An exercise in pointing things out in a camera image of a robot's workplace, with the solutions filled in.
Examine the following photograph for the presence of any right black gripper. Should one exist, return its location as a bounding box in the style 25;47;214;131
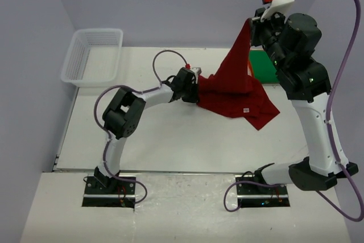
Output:
249;5;291;71

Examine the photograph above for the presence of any red t shirt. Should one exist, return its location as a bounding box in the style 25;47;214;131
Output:
197;19;280;130

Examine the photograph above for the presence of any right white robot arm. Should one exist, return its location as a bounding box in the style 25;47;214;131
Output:
249;7;359;193

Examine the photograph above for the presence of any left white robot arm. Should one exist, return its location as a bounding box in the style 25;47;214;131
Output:
94;67;201;193

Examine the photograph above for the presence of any green folded t shirt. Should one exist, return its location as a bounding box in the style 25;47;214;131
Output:
249;50;279;84

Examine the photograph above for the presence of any orange folded t shirt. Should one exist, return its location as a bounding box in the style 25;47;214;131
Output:
247;61;254;77

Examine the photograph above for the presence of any white plastic basket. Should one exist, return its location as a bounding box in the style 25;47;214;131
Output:
60;28;123;88

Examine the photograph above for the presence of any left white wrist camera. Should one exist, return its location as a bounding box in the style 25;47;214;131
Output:
185;64;202;77

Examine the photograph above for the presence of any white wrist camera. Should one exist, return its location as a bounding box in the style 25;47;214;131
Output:
259;0;295;22
185;64;202;77

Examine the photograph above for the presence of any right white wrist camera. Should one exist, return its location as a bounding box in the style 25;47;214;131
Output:
259;0;295;22

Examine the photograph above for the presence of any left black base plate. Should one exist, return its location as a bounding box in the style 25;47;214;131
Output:
82;176;135;209

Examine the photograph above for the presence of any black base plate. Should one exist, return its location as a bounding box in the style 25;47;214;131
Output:
82;176;135;209
236;183;290;208

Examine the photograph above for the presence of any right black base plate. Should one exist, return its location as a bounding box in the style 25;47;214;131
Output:
236;183;290;208

